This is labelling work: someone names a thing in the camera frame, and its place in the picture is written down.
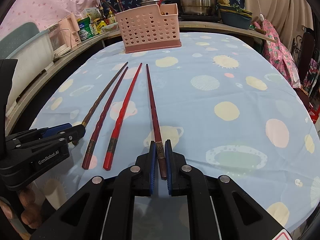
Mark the maroon wavy chopstick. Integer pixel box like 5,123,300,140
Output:
82,67,128,170

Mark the left hand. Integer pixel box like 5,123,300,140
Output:
1,184,42,239

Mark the pink dotted cloth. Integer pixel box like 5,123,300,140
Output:
1,0,98,38

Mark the dark red chopstick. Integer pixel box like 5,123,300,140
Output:
117,0,124,12
101,0,117,14

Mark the blue dotted tablecloth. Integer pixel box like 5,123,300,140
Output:
33,33,319,231

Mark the brown chopstick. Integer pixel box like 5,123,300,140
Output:
72,61,129,146

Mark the bright red wavy chopstick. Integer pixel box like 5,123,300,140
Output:
103,63,142,171

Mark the pink pineapple apron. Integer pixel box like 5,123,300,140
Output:
253,19,300,88

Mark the pink perforated utensil basket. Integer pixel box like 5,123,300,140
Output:
116,3,182,54

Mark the beige curtain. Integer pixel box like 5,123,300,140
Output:
245,0,313,49

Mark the dark maroon long chopstick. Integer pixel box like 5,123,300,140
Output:
146,64,167,180

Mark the pink electric kettle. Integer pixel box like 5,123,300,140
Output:
58,13,81,48

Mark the yellow sauce bottle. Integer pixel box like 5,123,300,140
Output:
107,10,116,24

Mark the white dish rack box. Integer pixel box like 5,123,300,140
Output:
1,22,54,116

